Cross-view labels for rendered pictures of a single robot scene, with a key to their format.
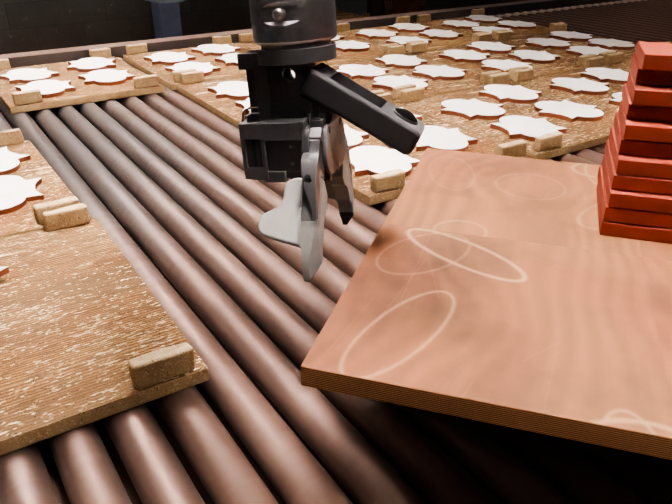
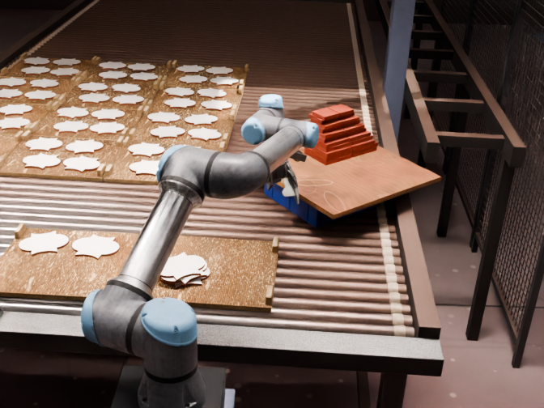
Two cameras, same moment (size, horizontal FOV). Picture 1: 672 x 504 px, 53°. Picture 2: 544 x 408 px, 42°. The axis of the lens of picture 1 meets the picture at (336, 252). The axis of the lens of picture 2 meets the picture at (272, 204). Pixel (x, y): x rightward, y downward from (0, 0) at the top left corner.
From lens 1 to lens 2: 1.95 m
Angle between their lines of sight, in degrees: 48
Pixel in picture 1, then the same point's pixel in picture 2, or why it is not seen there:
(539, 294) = (339, 183)
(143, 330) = (248, 245)
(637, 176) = (330, 147)
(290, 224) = (290, 190)
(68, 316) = (223, 253)
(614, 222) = (328, 161)
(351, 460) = (329, 240)
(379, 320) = (328, 201)
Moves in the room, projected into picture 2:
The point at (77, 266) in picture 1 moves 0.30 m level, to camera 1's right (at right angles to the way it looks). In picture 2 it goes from (190, 245) to (249, 210)
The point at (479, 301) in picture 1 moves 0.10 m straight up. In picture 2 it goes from (334, 189) to (336, 163)
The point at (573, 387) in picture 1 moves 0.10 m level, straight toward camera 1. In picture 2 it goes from (370, 195) to (388, 208)
